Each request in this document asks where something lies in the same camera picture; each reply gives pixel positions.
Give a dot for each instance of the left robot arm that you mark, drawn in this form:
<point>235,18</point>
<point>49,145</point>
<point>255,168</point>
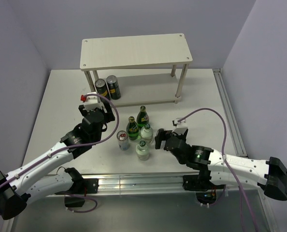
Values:
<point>29,183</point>

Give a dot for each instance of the black can right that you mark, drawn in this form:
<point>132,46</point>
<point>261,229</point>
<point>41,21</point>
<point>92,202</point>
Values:
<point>113,87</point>

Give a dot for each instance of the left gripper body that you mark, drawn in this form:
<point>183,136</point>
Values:
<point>108,116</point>

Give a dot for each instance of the green glass bottle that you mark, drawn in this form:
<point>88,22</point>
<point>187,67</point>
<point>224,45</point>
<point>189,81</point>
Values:
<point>142,117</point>
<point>132,129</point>

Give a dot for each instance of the clear glass bottle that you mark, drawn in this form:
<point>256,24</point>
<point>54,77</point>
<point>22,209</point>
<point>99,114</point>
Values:
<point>142,150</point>
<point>147,133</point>

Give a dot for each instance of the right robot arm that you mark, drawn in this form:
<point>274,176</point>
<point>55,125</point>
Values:
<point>217,171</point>

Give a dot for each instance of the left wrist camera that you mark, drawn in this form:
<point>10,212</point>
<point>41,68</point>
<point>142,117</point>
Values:
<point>90,102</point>

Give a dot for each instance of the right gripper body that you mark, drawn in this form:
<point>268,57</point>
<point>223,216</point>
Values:
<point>169,133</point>

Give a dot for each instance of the white two-tier shelf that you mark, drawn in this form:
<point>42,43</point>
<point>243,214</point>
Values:
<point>151,69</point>

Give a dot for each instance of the aluminium side rail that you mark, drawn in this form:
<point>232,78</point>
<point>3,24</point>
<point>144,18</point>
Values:
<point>231,120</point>

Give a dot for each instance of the clear glass bottle front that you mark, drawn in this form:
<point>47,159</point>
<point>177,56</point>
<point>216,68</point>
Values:
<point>142,150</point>

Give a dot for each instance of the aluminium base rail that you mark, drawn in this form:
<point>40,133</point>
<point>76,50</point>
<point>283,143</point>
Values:
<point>137,184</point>

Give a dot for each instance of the white blue can front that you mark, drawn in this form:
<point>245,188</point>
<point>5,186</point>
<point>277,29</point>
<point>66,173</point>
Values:
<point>123,140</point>

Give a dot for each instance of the black can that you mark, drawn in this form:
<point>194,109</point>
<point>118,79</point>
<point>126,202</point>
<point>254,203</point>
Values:
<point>101,88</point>
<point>113,87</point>

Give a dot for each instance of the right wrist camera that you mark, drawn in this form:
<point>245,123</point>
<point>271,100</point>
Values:
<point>180,126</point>

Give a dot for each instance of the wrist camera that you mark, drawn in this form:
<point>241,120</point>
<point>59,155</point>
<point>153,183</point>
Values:
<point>180,126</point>
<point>90,102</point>

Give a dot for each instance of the green glass bottle front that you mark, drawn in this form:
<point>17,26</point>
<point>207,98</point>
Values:
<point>132,129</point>

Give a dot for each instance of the black can left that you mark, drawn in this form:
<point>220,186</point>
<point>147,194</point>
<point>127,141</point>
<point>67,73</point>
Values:
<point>101,88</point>

